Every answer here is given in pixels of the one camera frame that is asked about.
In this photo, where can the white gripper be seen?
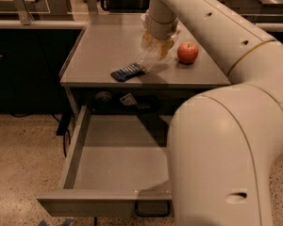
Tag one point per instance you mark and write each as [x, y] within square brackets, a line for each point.
[159, 29]

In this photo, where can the white rail barrier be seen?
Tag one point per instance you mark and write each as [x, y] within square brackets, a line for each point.
[15, 24]

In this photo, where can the white bowl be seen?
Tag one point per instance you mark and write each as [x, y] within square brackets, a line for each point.
[143, 22]

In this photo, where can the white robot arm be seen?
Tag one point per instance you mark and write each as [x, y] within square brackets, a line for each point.
[223, 142]

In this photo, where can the blue snack packet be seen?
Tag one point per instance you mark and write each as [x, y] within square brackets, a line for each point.
[128, 72]

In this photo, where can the red apple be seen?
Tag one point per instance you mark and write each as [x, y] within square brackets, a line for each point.
[187, 52]

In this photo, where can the grey metal counter cabinet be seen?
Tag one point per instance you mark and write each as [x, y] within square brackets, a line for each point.
[111, 42]

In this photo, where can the background steel table left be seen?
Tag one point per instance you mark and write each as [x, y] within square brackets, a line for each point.
[41, 10]

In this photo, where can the black drawer handle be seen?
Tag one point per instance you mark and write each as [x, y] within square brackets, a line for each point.
[152, 209]

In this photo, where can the clear plastic water bottle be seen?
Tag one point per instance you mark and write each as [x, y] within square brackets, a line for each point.
[148, 58]

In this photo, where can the dark round object under counter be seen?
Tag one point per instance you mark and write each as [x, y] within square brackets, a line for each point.
[103, 99]

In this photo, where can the grey open drawer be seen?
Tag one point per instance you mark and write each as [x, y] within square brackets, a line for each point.
[113, 161]

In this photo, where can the white tag card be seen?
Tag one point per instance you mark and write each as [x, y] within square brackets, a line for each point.
[128, 100]

